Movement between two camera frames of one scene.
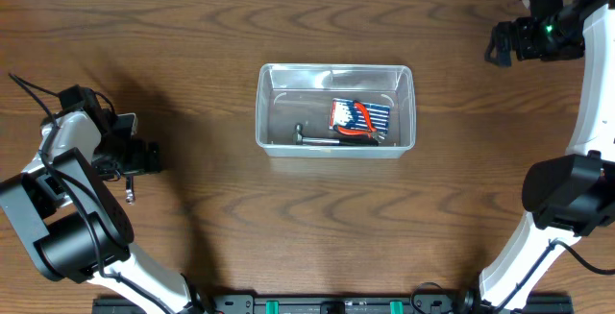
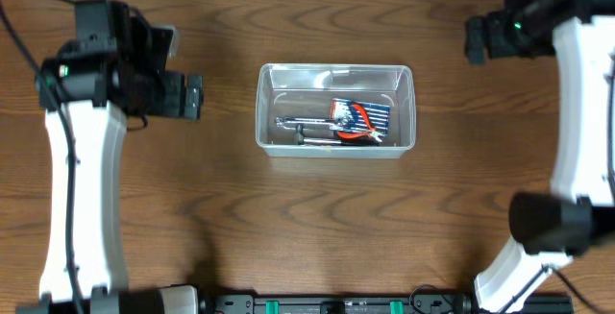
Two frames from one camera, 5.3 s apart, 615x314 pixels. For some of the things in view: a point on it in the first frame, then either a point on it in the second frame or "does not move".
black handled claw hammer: x=298 y=139 does not move
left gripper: x=137 y=163 to x=166 y=105
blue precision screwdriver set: x=345 y=112 does not move
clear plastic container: x=291 y=94 does not move
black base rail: x=334 y=304 does not move
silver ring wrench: x=129 y=196 to x=288 y=122
